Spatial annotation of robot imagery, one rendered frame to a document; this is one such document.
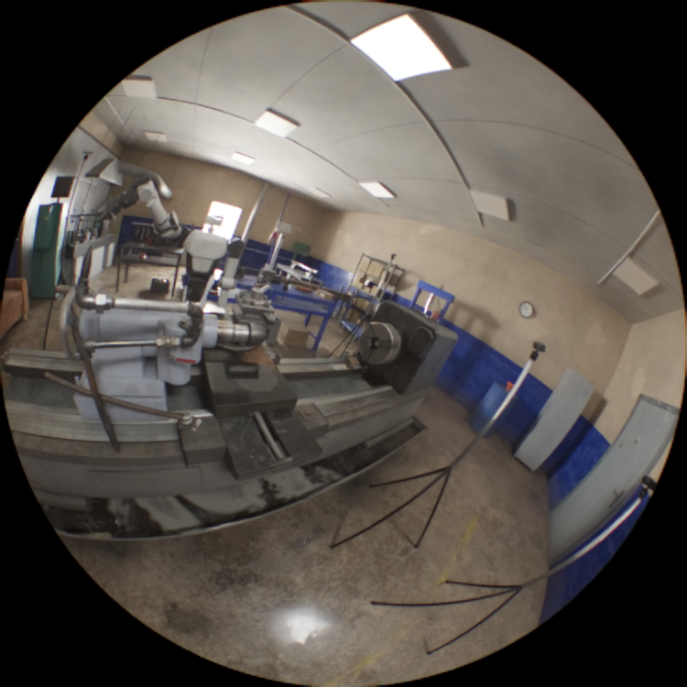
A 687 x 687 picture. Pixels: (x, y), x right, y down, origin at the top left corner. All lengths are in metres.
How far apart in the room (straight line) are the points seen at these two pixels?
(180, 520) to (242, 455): 0.55
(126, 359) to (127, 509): 0.69
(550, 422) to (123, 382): 4.60
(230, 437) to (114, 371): 0.41
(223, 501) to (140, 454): 0.50
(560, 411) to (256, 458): 4.18
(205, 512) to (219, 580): 0.51
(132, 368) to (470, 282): 4.91
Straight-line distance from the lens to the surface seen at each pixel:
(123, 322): 0.68
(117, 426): 0.80
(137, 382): 0.71
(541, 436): 4.31
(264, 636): 1.47
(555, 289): 4.80
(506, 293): 4.66
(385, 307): 1.49
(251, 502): 1.10
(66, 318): 0.74
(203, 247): 1.45
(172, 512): 1.09
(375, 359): 1.25
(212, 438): 0.68
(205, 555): 1.44
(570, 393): 4.23
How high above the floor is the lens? 1.42
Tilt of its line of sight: 19 degrees down
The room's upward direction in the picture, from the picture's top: 24 degrees clockwise
